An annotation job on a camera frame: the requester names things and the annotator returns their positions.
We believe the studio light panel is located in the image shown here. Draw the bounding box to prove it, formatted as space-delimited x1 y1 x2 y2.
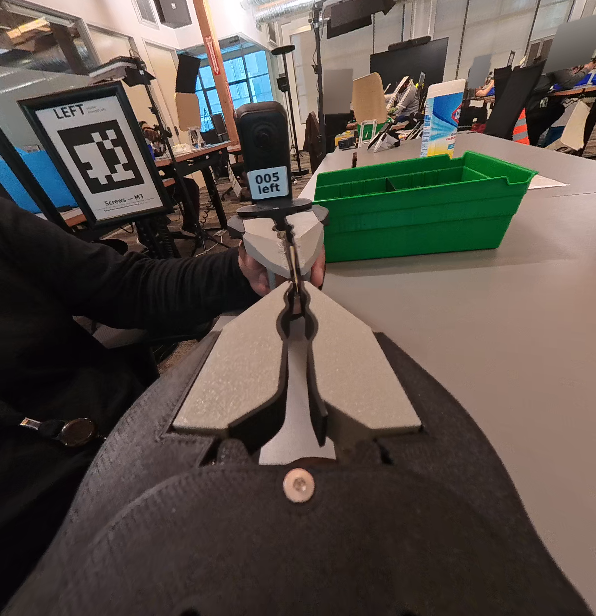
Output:
324 0 397 40

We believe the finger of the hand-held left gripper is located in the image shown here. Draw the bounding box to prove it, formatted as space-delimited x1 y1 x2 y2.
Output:
289 212 326 281
241 218 294 281

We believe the orange traffic cone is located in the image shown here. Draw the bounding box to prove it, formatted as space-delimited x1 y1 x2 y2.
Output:
512 108 532 145

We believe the wooden background desk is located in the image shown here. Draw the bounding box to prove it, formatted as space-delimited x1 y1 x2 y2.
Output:
154 141 246 232

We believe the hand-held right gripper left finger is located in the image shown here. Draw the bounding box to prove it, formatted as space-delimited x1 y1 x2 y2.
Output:
173 280 291 455

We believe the green plastic bin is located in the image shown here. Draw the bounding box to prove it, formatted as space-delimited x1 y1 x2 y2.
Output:
313 150 538 264

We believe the tan board stand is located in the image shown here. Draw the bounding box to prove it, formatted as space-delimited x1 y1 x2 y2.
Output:
175 91 206 149
350 72 385 145

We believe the silver ventilation duct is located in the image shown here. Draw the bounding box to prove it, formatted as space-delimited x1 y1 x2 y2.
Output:
240 0 323 27

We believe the black light stand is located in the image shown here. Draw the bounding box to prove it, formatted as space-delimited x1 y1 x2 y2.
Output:
311 0 328 159

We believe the cream tote bag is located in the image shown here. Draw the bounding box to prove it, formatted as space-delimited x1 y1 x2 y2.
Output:
546 98 592 152

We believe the wooden column with red sign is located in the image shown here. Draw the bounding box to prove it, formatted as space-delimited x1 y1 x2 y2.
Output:
192 0 237 127

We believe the black wall speaker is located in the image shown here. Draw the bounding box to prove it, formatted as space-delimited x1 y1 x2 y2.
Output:
153 0 193 30

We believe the black floor lamp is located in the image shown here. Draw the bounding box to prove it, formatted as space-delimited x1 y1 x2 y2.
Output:
271 45 309 177

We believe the black wall screen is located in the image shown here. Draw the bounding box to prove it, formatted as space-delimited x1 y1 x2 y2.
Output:
369 37 449 92

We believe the brown jacket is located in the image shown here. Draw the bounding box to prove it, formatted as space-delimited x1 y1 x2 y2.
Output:
305 112 326 160

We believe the person's left forearm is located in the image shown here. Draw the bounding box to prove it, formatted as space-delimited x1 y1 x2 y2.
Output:
72 243 251 338

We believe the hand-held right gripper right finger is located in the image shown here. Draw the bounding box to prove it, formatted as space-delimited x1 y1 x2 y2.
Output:
298 284 423 465

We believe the grey desk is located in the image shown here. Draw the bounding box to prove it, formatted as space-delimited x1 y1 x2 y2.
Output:
209 132 596 616

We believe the framed tag sign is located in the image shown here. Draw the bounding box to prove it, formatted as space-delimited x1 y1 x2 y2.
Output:
17 80 177 231

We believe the person's left hand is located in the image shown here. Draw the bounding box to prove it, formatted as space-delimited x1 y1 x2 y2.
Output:
238 241 327 296

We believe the blue storage bin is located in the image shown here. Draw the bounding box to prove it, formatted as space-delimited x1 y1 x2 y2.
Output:
0 148 80 215

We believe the white black wedge stand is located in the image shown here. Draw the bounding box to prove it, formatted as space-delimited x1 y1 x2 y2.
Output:
368 126 402 154

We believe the metal screw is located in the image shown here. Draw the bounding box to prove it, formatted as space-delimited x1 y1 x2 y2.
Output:
290 244 303 313

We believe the black light flag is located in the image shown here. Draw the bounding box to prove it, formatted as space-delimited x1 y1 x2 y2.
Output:
175 53 201 94

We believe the black easel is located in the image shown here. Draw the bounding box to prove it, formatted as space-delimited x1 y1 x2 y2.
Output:
0 113 183 263

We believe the person's black clothed torso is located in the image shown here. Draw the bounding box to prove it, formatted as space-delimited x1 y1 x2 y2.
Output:
0 192 217 612

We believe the black badge reel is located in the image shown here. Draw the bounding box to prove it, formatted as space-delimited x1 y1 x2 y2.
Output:
20 417 105 448

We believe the wipes canister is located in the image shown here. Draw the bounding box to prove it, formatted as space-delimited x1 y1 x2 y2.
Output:
420 79 467 158

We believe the white paper sheet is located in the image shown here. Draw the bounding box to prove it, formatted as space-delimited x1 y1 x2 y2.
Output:
525 173 572 192

